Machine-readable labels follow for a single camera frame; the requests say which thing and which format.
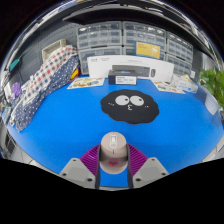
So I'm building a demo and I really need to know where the small purple figure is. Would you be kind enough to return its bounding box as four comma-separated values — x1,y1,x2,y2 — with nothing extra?
11,81,23,99

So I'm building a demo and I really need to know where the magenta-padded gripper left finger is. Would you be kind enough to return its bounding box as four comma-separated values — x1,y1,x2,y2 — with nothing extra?
59,144,102,190

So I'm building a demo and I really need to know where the colourful sticker sheet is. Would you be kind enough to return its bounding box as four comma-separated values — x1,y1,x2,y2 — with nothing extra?
67,77,105,90
153,80,186,95

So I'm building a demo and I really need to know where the green potted plant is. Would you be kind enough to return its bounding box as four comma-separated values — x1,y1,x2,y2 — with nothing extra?
199,67,224,116

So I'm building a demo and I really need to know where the yellow box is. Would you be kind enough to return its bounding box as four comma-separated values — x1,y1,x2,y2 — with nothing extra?
134,41,162,60

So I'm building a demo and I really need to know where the long white keyboard box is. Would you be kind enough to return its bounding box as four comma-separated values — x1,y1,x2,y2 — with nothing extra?
87,54,175,80

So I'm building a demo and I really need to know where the white woven basket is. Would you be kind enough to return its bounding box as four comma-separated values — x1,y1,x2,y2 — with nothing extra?
41,38,68,63

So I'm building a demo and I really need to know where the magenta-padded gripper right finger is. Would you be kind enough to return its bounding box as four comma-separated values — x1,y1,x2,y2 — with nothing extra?
126,144,170,190

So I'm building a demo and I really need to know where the small black box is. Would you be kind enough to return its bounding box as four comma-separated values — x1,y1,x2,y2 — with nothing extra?
107,69,138,86

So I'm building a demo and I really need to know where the checked and dotted cloth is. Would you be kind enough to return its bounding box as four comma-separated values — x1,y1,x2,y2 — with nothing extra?
13,45,80,133

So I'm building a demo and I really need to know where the white and blue tissue box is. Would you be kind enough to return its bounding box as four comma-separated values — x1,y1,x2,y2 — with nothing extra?
173,73,199,94

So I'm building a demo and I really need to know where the pink computer mouse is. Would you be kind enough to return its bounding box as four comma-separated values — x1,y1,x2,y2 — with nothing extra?
99,131,129,175

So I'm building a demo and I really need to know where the black googly-eyed mouse pad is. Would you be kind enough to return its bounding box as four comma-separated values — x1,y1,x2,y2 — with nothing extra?
100,88,160,125

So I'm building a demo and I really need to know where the dark wall shelf unit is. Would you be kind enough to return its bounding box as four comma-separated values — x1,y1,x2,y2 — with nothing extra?
29,0,224,46

